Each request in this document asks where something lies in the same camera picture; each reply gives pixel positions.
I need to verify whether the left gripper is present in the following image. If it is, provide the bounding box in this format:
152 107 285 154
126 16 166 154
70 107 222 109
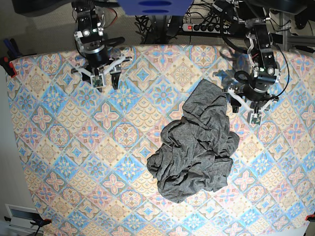
227 87 279 124

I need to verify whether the patterned tablecloth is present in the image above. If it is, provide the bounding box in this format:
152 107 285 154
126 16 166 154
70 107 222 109
6 45 315 236

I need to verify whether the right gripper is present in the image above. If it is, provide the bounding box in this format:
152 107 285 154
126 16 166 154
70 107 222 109
70 55 133 90

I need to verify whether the aluminium frame post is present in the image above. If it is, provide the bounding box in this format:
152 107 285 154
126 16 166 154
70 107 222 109
279 13 315 53

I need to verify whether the red black clamp lower left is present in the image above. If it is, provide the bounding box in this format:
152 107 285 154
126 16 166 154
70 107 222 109
4 216 52 228

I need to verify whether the red clamp lower right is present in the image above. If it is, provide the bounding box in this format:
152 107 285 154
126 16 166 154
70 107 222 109
305 214 315 222

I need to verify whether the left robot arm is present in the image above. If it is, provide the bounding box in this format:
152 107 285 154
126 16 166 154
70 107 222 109
213 0 280 125

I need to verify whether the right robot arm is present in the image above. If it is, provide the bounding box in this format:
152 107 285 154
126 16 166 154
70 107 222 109
71 0 132 92

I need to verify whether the red black clamp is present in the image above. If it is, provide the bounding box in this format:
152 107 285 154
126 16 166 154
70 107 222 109
0 57 17 78
4 216 52 228

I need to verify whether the grey t-shirt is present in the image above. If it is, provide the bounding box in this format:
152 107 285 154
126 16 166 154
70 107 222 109
147 79 240 203

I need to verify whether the white wall vent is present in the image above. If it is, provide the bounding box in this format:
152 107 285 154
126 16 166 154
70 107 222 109
5 204 39 227

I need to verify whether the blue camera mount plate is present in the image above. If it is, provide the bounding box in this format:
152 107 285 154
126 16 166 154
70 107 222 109
118 0 193 16

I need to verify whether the red black clamp upper left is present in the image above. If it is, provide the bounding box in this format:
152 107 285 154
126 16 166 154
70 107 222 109
0 57 17 78

